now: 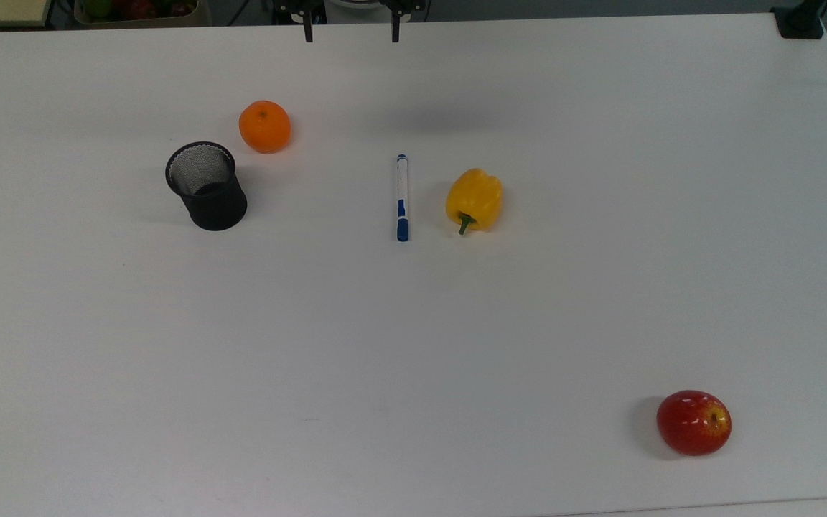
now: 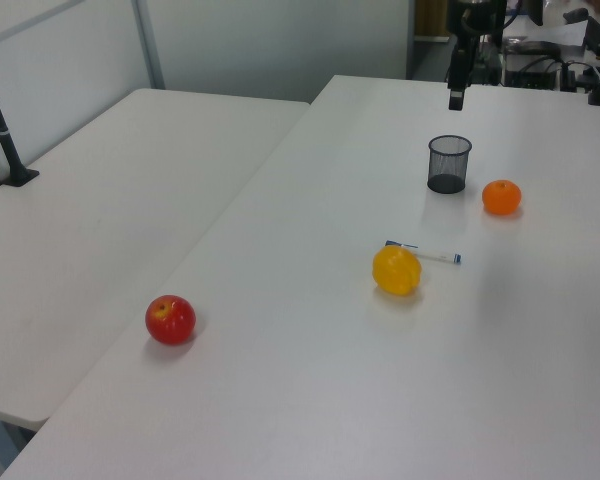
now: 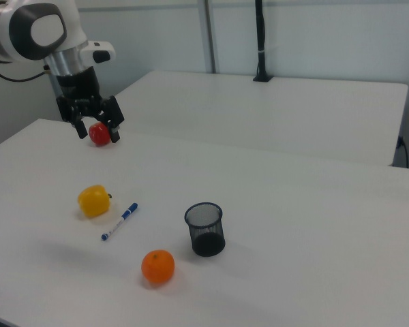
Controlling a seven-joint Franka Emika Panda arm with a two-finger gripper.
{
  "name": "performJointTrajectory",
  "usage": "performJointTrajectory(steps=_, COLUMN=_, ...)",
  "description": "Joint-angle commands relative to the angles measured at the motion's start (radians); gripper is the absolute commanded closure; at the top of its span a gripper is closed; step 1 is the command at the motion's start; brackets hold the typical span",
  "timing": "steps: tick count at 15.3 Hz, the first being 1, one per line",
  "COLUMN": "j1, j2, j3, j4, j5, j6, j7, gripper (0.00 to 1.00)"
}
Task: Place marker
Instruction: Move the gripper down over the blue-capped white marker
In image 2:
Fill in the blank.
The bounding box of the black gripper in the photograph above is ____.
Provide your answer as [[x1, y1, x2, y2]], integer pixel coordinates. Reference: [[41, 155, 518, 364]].
[[447, 0, 507, 112]]

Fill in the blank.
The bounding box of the white marker with blue cap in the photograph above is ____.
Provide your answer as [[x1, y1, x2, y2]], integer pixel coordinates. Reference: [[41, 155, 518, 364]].
[[385, 240, 464, 266]]

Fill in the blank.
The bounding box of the brown cabinet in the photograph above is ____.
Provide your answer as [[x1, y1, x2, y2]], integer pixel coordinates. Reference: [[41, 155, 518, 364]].
[[413, 0, 452, 40]]

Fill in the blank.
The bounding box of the black electronics box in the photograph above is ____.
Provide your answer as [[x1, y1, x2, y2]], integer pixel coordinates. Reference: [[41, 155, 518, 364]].
[[502, 49, 567, 92]]

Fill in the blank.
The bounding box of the black mesh pen cup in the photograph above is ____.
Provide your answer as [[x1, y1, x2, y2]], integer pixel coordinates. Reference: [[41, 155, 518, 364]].
[[426, 134, 473, 194]]

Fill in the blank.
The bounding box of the orange fruit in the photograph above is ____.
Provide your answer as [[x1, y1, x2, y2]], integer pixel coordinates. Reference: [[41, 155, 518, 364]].
[[481, 179, 523, 217]]

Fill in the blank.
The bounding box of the yellow bell pepper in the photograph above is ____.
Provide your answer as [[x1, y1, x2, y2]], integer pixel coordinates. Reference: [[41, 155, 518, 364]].
[[371, 244, 424, 296]]

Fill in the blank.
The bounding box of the red apple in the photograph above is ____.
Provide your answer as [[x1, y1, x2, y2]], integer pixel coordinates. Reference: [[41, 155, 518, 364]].
[[145, 294, 197, 346]]

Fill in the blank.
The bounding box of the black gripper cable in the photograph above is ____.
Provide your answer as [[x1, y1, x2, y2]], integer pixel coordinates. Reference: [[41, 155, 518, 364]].
[[460, 8, 483, 40]]

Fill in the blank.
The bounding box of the black camera pole with base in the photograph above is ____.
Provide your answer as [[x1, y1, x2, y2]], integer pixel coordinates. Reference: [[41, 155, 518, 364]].
[[0, 49, 41, 188]]

